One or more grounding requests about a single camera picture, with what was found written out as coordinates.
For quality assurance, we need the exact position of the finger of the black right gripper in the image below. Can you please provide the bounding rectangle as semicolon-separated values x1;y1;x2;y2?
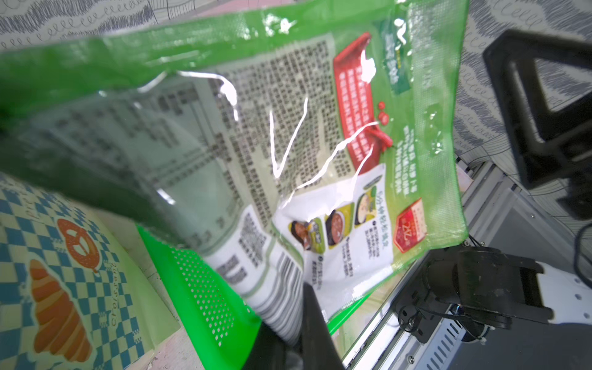
483;30;591;189

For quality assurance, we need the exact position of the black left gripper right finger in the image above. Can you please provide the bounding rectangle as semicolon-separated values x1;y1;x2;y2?
301;283;344;370

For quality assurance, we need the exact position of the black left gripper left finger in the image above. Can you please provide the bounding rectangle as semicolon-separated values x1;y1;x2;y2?
242;323;287;370

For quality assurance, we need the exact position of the blue checkered paper bag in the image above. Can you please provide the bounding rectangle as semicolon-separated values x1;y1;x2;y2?
1;175;180;369

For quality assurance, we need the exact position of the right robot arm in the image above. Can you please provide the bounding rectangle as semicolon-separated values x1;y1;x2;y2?
391;30;591;342

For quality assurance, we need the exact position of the green plastic basket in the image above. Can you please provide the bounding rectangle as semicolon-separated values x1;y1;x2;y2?
138;228;362;369

